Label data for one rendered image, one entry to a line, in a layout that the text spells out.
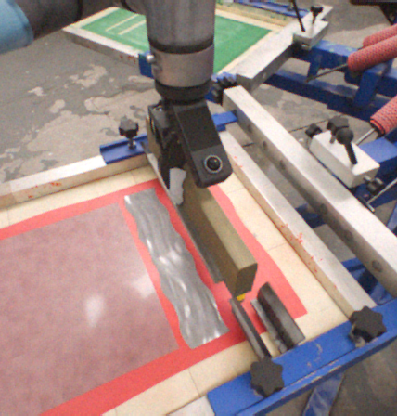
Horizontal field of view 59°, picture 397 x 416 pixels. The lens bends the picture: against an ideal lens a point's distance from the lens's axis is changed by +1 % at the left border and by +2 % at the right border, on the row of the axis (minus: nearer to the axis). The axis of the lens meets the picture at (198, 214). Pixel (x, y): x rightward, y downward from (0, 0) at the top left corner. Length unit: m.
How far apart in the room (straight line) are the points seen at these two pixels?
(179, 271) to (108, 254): 0.14
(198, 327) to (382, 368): 1.24
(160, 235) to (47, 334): 0.26
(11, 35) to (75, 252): 0.43
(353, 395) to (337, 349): 1.09
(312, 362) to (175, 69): 0.42
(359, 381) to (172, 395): 1.20
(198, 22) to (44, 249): 0.50
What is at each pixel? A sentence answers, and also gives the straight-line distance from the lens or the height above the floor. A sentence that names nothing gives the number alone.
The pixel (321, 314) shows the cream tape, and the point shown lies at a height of 0.95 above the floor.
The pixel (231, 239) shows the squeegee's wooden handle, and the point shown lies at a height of 1.14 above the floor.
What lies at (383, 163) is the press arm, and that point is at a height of 1.03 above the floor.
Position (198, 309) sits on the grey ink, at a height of 0.96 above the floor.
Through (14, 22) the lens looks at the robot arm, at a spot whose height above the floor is 1.38.
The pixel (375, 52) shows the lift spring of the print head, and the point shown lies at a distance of 1.07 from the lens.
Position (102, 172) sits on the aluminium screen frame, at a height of 0.97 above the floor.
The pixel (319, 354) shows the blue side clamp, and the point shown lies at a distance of 0.56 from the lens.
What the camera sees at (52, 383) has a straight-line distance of 0.61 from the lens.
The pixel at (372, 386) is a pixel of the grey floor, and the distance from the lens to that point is 1.70.
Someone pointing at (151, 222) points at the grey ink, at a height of 0.96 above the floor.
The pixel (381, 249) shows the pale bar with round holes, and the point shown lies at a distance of 0.64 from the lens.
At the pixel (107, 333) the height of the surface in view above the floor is 0.95.
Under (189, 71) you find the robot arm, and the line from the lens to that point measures 0.42.
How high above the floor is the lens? 1.51
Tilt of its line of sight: 50 degrees down
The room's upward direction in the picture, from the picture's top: straight up
